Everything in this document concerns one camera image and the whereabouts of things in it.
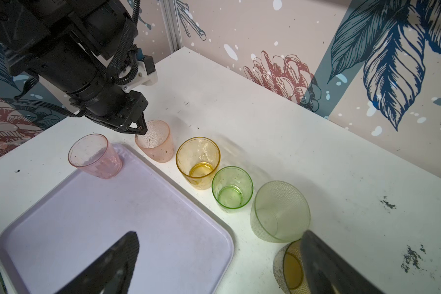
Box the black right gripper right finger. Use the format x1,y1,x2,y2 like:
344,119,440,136
300,230,382,294

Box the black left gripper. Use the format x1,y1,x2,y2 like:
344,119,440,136
77,89,148,135

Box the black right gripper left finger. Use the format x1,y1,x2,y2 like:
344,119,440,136
58,231,140,294

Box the pink glass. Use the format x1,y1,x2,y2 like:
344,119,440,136
135,120,175,163
67,134,123,180

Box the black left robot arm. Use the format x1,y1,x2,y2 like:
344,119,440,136
0,1,156,135

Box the lilac plastic tray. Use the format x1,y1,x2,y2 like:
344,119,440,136
0,144,234,294

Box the brown tall glass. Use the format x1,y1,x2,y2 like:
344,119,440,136
273,240,311,294

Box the yellow glass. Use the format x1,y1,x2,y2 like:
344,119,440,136
175,137,221,190

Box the pale green frosted glass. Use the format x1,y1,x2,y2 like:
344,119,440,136
251,181,311,243

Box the small green glass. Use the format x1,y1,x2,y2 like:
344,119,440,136
211,166,254,213

